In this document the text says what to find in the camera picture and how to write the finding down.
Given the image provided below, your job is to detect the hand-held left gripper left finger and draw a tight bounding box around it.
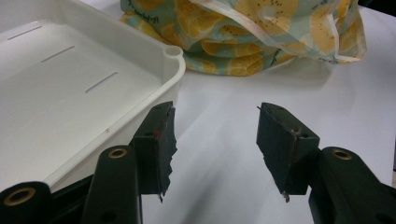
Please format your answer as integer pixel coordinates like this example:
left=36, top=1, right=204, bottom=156
left=129, top=101, right=178, bottom=203

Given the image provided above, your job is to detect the yellow floral cloth bag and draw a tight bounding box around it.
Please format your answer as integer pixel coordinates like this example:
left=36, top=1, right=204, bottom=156
left=120, top=0, right=368, bottom=77

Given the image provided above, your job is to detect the white table sheet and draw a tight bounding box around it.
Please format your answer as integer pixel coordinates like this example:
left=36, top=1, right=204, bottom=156
left=78, top=0, right=396, bottom=224

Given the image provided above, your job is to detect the white plastic tray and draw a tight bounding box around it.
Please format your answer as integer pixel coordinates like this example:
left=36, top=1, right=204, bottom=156
left=0, top=0, right=187, bottom=192

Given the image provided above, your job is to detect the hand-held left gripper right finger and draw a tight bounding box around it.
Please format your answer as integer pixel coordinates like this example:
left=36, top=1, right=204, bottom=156
left=256, top=102, right=321, bottom=203

